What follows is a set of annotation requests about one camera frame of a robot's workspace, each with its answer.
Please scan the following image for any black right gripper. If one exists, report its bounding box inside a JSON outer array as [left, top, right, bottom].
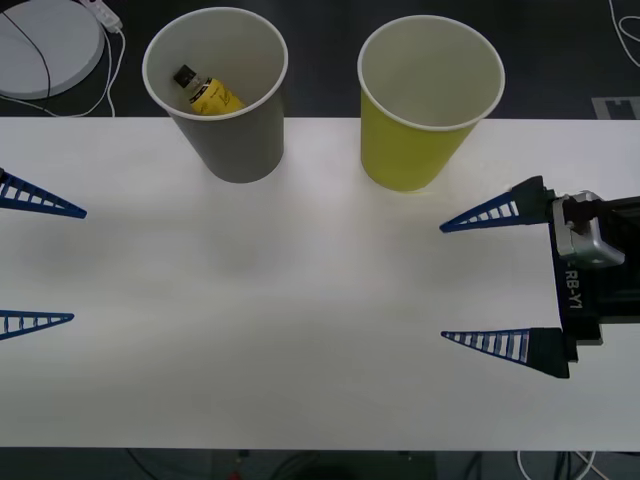
[[438, 174, 640, 380]]

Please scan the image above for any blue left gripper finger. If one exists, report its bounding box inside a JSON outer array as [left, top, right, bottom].
[[0, 168, 88, 220], [0, 311, 76, 343]]

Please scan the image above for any yellow bottle with black cap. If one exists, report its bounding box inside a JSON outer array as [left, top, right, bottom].
[[173, 63, 247, 116]]

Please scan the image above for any white floor lamp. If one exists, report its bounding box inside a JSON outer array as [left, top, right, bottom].
[[0, 2, 106, 100]]

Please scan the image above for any yellow-green plastic waste bin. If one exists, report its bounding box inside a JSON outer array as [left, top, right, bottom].
[[356, 13, 506, 192]]

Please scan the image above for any white power strip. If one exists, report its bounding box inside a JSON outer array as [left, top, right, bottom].
[[82, 0, 124, 34]]

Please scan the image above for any black cable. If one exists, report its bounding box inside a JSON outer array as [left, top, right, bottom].
[[0, 10, 53, 109]]

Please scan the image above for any white cable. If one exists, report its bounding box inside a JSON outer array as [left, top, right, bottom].
[[516, 449, 604, 480], [608, 0, 640, 67], [47, 29, 127, 119]]

